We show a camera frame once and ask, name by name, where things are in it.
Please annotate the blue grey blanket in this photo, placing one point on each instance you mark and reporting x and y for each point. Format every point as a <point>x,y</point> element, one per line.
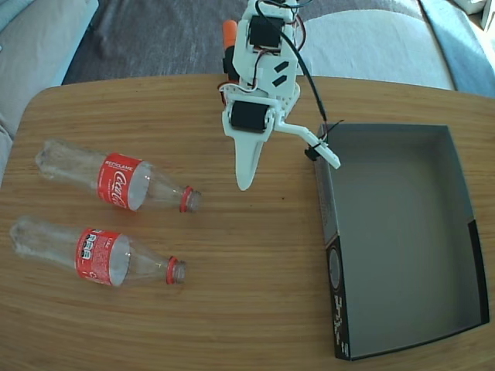
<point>468,54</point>

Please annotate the grey cardboard box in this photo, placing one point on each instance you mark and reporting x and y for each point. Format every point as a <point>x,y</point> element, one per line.
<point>398,239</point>

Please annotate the dark grey rug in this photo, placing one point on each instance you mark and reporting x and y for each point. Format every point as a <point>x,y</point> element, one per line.
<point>162,38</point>

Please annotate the orange and black clamp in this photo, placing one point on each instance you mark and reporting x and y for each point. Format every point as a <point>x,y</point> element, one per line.
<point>229,33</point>

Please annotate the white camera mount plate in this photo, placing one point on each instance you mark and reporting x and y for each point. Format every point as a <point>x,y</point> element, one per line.
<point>305,132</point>

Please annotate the light grey sofa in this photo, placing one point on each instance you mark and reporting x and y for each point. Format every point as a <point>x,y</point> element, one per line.
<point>35,58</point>

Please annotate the clear bottle with red label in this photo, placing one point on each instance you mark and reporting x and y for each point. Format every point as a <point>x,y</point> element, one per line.
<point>96,255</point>
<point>116,181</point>

